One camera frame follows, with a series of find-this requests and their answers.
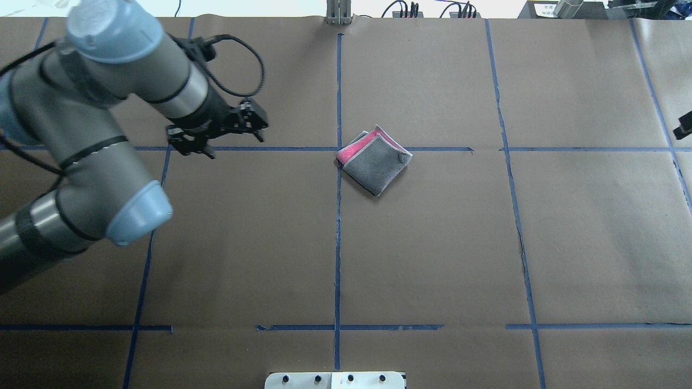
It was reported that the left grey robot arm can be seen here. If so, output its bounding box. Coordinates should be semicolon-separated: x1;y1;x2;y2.
2;1;269;293

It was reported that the pink and grey towel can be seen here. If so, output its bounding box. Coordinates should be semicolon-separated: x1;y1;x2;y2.
336;125;413;197

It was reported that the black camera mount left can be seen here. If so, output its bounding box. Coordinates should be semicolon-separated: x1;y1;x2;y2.
165;125;216;159

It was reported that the grey metal post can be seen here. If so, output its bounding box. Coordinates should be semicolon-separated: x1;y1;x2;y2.
324;0;352;25

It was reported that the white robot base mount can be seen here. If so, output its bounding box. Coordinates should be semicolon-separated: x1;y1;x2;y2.
264;371;407;388

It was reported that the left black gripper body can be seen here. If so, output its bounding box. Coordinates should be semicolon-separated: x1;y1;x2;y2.
203;106;252;140

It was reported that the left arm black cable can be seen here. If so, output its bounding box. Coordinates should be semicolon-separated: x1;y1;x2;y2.
0;35;266;176

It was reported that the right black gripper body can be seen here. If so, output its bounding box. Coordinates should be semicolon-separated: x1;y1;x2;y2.
673;111;692;140

